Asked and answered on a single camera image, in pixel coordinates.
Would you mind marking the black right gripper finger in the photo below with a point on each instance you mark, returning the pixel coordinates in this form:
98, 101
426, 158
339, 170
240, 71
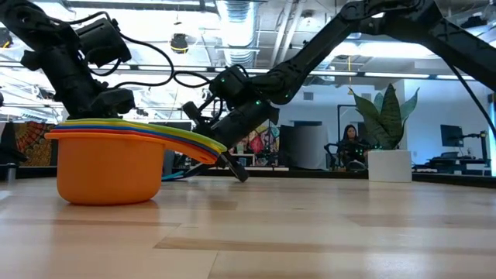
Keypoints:
237, 168

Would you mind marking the yellow measuring cup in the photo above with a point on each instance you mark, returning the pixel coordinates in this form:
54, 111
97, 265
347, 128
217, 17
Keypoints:
89, 124

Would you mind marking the small dark blue measuring cup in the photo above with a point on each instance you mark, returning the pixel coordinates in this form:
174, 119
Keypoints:
192, 173

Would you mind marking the light blue measuring cup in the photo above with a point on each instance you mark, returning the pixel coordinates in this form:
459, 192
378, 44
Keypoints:
172, 177

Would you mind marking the grey basket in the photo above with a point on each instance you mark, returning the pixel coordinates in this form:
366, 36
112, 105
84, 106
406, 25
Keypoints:
168, 162

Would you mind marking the orange measuring cup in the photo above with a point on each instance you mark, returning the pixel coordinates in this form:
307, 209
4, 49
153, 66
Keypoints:
108, 170

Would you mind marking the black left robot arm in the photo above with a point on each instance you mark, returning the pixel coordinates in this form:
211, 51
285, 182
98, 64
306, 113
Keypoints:
31, 19

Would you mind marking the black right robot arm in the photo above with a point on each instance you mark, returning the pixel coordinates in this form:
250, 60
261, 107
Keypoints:
310, 54

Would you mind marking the black monitor on arm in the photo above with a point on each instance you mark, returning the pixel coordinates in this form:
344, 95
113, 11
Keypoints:
451, 135

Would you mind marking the colourful mural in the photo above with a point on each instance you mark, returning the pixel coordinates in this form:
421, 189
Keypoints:
259, 143

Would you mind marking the dark grey cabinet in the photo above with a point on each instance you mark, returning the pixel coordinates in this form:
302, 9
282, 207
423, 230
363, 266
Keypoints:
306, 143

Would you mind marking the black monitor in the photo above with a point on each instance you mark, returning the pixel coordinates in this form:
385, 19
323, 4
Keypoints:
178, 126

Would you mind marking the long ceiling light strip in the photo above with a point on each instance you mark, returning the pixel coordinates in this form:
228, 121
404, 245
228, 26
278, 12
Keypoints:
457, 77
333, 73
395, 75

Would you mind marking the black ceiling sensor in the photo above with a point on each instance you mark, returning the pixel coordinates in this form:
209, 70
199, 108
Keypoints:
179, 42

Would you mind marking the person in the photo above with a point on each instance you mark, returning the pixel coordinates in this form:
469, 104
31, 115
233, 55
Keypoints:
350, 145

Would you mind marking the green plant in white pot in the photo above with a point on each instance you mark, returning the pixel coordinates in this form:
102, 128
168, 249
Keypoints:
387, 116

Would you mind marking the black desk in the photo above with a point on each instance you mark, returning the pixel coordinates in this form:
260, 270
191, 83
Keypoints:
461, 160

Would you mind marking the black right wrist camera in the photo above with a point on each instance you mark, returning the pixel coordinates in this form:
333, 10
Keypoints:
192, 113

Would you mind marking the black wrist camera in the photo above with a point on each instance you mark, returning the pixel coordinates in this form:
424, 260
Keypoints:
102, 40
192, 113

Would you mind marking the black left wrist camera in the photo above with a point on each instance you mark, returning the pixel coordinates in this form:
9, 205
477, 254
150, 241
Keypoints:
102, 40

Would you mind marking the colourful wall tapestry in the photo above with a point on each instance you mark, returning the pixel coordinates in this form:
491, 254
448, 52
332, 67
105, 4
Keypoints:
33, 145

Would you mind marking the silver ventilation duct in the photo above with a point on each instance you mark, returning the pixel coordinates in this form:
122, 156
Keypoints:
238, 31

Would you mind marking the grey metal post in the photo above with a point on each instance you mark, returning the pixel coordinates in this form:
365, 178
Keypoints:
9, 172

